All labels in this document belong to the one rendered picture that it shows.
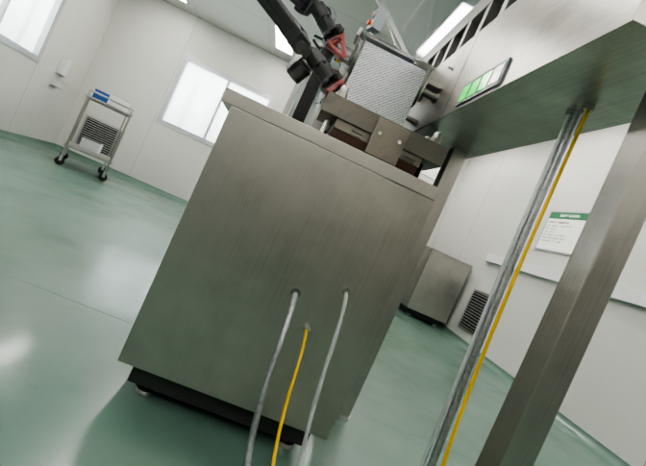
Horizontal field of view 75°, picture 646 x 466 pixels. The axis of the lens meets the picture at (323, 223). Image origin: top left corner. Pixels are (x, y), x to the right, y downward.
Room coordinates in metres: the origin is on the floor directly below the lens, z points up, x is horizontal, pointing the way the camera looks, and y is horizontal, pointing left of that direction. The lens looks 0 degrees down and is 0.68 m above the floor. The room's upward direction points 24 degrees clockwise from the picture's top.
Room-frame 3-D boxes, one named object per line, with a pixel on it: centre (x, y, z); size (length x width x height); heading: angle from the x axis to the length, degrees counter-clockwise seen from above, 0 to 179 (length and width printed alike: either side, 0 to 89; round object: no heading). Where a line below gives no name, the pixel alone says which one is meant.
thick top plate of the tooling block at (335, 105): (1.32, -0.05, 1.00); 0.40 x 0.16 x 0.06; 97
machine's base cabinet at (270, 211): (2.42, 0.19, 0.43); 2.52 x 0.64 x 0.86; 7
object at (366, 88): (1.44, 0.01, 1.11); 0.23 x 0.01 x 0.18; 97
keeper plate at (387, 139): (1.23, -0.07, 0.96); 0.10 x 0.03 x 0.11; 97
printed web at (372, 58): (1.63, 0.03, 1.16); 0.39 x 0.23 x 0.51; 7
